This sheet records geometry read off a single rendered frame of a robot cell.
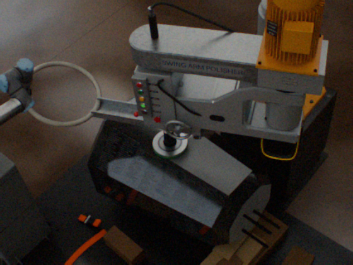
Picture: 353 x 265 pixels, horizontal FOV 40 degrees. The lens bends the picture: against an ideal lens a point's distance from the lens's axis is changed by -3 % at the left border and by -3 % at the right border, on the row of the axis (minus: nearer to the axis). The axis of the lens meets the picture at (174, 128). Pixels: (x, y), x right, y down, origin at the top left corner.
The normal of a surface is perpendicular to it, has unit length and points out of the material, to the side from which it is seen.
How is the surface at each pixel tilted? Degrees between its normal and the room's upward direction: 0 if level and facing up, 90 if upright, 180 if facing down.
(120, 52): 0
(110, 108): 1
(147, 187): 45
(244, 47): 0
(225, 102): 90
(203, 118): 90
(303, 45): 90
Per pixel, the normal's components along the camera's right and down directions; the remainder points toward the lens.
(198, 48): -0.08, -0.66
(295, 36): -0.27, 0.74
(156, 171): -0.51, -0.03
